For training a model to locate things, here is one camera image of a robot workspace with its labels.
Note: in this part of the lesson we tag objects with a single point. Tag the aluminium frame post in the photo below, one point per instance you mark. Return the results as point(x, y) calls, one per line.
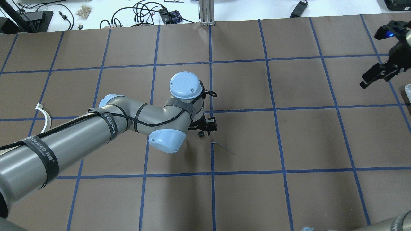
point(206, 12)

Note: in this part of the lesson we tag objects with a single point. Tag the bag of small parts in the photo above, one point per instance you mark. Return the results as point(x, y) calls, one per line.
point(84, 11)

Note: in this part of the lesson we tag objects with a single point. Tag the black power adapter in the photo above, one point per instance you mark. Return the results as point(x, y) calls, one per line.
point(299, 9)

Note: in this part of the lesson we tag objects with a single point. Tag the black monitor stand base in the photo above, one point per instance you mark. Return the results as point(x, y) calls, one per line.
point(14, 22)

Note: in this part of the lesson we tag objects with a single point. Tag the white curved plastic bracket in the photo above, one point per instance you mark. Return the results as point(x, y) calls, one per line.
point(47, 119)

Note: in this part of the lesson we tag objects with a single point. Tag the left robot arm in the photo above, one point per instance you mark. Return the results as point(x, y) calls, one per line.
point(32, 163)

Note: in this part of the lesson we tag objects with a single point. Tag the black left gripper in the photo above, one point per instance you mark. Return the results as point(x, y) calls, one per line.
point(196, 125)

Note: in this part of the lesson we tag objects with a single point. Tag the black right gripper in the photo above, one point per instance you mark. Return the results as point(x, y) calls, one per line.
point(395, 53)

